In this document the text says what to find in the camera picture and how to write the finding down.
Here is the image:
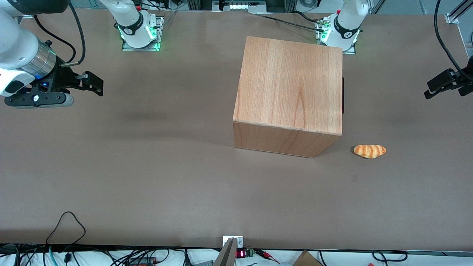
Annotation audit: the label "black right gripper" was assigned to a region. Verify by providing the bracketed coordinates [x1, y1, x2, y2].
[26, 66, 104, 97]

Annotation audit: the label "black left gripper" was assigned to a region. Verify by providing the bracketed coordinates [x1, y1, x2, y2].
[424, 55, 473, 100]

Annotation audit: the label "wooden drawer cabinet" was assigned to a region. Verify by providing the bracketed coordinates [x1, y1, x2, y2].
[233, 36, 343, 158]

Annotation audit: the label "toy croissant bread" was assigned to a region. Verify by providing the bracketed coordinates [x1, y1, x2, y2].
[353, 144, 387, 159]

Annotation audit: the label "white lit device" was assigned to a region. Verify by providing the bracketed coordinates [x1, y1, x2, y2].
[221, 0, 260, 11]

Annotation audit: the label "brown cardboard piece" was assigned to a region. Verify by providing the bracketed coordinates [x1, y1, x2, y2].
[293, 250, 323, 266]

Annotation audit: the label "red clip leads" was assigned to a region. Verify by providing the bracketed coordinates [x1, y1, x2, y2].
[255, 249, 280, 264]

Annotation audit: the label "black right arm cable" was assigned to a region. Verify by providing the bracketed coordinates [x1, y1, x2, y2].
[33, 3, 86, 68]

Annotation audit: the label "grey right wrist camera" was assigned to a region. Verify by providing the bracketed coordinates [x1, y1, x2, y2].
[4, 92, 74, 109]

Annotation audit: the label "aluminium frame profile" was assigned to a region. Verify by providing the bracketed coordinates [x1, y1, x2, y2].
[445, 0, 473, 25]

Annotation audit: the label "thin black looped cable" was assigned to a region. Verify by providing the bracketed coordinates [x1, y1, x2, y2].
[46, 211, 86, 245]

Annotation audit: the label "black cable on table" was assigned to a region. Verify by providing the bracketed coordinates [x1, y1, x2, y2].
[258, 10, 326, 33]

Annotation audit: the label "black coiled floor cable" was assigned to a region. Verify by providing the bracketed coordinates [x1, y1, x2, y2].
[371, 250, 409, 263]

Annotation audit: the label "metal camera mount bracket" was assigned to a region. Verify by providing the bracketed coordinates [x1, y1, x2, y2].
[222, 235, 244, 248]

